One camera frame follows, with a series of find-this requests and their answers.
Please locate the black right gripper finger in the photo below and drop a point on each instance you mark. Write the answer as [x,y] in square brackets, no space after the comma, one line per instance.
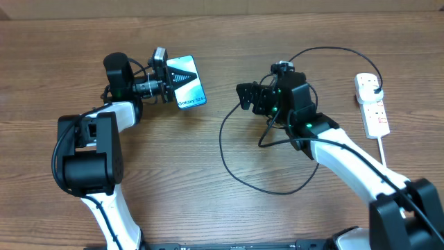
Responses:
[248,93]
[258,106]

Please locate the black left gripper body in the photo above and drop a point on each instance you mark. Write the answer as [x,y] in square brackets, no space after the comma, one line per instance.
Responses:
[161,74]

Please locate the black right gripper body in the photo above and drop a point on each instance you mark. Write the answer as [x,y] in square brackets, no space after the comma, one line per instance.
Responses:
[273,107]

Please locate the blue Samsung Galaxy smartphone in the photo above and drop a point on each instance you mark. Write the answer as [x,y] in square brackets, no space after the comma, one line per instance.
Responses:
[191,94]

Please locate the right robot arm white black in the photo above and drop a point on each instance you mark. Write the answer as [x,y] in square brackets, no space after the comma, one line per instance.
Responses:
[403,214]

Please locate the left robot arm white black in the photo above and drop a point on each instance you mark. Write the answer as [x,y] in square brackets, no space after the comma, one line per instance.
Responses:
[87,160]

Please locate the white charger plug adapter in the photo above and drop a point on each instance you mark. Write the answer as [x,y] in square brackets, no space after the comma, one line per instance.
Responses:
[367,95]

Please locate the white power strip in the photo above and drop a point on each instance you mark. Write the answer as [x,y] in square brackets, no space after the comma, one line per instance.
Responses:
[373,115]

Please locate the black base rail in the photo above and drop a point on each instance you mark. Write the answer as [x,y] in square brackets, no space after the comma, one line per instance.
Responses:
[316,244]

